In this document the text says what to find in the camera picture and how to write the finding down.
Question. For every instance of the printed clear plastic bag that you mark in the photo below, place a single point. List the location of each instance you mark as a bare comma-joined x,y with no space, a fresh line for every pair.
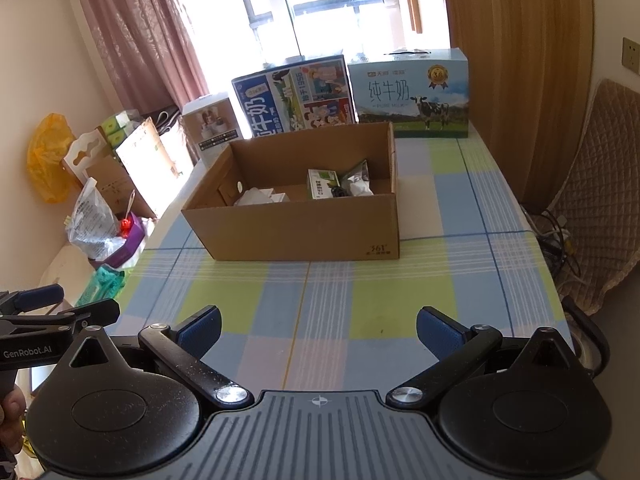
90,225

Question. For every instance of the window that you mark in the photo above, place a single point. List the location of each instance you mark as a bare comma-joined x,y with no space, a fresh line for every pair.
320,7

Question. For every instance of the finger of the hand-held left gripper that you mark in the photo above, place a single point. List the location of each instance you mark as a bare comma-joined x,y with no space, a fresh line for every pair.
100,312
40,296

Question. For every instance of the blue cartoon milk carton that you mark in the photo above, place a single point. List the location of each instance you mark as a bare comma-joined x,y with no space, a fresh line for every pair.
280,100

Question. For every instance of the white paper bag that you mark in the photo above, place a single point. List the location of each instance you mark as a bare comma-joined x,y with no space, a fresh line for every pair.
145,165

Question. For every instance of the beige wall socket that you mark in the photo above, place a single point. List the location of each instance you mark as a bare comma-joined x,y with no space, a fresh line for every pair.
631,54

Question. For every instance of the silver foil packet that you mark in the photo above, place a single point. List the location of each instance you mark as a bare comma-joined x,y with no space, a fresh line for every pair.
360,180

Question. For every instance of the red ornament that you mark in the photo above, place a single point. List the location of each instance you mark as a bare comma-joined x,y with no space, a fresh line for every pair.
125,225

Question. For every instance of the small green box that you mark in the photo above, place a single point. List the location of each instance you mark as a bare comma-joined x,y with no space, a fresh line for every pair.
322,182

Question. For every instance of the light blue cow milk box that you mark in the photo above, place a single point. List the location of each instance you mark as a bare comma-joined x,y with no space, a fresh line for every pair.
400,90

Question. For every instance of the wooden wall panel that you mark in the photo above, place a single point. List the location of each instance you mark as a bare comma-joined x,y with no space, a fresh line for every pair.
520,60

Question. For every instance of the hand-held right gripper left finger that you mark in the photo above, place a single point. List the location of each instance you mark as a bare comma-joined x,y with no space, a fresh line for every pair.
202,332

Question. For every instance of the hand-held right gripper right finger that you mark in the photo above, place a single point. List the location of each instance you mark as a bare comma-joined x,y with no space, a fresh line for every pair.
437,332

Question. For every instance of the white shopping bag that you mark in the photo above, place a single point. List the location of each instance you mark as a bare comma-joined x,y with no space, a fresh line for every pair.
175,130

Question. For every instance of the white product box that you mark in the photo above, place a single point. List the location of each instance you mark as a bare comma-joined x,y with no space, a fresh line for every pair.
210,125

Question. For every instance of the person's left hand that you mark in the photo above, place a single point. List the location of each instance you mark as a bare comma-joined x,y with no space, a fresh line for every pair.
10,420

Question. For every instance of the yellow plastic bag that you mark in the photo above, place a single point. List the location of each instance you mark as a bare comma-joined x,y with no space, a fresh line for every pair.
47,160

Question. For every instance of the white hang card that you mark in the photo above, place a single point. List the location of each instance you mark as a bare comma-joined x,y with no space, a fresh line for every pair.
82,157

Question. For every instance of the pink curtain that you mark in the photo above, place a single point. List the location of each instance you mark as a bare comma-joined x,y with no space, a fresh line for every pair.
130,25

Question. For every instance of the purple box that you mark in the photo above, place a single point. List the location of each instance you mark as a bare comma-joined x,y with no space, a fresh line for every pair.
127,250

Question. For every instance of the brown quilted chair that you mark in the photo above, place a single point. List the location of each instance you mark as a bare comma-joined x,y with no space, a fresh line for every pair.
600,185

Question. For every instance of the checkered cloth desktop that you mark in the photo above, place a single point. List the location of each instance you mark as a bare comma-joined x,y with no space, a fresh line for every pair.
350,300

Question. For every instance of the green tissue pack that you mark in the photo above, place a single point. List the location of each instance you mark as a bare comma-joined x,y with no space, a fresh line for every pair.
117,121
116,138

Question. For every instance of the green wipes packet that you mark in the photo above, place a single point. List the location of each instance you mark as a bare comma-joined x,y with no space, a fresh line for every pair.
100,285

